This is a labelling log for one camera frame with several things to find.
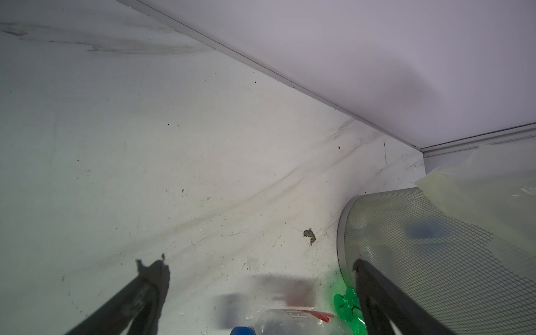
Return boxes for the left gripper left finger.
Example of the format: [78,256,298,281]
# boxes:
[68,255,170,334]

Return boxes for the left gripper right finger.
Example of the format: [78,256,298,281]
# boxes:
[353,260,453,334]

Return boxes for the clear bottle blue label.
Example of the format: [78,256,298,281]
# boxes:
[404,221,452,242]

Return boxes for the grey mesh waste bin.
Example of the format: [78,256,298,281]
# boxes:
[336,188,535,334]

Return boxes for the translucent green bin liner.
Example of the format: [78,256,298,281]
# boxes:
[415,143,535,255]

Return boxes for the green bottle upper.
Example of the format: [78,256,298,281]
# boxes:
[334,287,368,335]

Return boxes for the clear bottle blue cap sideways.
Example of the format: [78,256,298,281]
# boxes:
[230,308,353,335]

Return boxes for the small dark debris on table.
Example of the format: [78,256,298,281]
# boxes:
[303,229,316,246]

